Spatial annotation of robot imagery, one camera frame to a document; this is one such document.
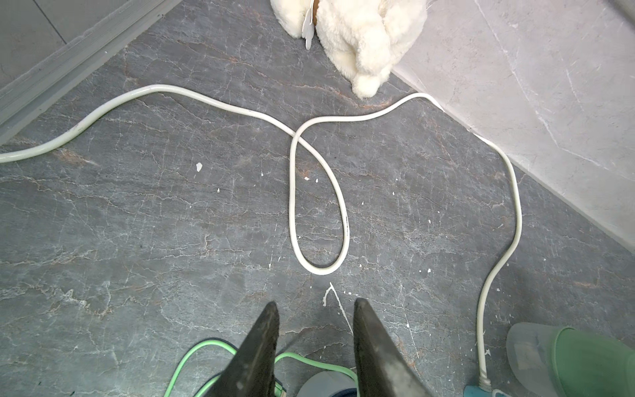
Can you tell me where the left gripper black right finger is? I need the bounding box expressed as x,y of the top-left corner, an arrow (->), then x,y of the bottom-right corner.
353,298 -> 430,396

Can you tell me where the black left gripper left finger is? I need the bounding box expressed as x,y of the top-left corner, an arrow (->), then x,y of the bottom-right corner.
205,301 -> 279,396

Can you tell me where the green charging cable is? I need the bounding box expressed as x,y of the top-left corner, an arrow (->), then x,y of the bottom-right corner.
162,338 -> 359,397

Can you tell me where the teal power strip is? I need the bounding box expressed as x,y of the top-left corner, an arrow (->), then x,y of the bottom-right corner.
463,385 -> 510,397

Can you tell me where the cream plush toy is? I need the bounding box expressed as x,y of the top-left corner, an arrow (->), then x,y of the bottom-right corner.
271,0 -> 428,99

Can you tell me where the green cordless meat grinder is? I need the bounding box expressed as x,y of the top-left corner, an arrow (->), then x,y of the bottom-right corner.
506,323 -> 634,396

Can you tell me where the thick white power cord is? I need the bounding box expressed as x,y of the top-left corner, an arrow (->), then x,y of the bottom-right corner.
0,83 -> 524,393

